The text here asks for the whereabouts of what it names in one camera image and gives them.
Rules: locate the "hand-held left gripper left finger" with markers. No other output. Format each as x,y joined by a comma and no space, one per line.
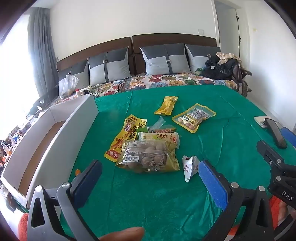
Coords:
86,180

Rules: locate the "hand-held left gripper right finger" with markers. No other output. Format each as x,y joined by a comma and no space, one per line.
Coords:
212,183

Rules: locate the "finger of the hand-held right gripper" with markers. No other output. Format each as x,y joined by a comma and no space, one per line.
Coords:
269,154
289,135

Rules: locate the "white cardboard box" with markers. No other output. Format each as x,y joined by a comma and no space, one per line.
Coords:
53,148

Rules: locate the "long yellow cartoon snack packet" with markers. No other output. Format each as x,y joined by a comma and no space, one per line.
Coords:
124,129

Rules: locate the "yellow-rimmed clear snack packet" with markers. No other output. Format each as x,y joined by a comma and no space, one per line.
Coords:
194,118

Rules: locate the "plain yellow snack packet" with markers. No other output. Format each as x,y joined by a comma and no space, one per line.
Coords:
166,105

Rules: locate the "person's right hand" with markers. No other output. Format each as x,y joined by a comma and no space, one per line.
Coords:
283,212

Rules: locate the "person's left hand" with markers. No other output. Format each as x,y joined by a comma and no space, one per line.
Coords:
124,235

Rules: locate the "small orange snack stick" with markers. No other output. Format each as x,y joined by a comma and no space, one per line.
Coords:
77,172

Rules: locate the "black phone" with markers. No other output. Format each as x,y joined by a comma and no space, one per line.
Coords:
276,134

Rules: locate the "orange textured cloth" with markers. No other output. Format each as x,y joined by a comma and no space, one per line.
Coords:
274,208

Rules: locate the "small white snack packet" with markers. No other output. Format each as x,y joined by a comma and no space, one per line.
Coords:
188,169

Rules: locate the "pale green white snack packet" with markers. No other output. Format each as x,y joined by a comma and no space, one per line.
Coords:
159,136

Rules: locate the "clear corn snack packet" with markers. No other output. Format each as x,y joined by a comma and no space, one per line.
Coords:
166,128

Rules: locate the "clear narrow wrapper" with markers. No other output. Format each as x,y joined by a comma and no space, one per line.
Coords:
159,121

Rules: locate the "brown bag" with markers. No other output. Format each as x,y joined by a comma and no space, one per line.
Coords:
238,71

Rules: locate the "white bottle with red cap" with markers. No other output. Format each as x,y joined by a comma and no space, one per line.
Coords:
78,92

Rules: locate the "black chair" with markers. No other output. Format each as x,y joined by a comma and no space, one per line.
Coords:
44,98

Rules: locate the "black jacket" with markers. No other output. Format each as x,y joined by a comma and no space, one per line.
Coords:
217,71

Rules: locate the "clear plastic bag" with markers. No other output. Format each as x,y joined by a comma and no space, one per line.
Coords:
69,85

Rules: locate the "beige cloth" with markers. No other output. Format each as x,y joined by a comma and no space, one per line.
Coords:
225,58

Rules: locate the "grey two-tone pillow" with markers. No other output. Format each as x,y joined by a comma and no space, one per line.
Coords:
115,69
196,58
81,69
157,62

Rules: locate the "floral bedsheet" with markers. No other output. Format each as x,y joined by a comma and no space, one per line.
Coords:
161,80

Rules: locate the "white door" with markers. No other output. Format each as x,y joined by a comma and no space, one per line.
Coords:
229,34

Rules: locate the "grey curtain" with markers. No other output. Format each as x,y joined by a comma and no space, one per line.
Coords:
41,46

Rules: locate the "brown headboard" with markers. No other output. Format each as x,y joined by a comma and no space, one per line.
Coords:
161,39

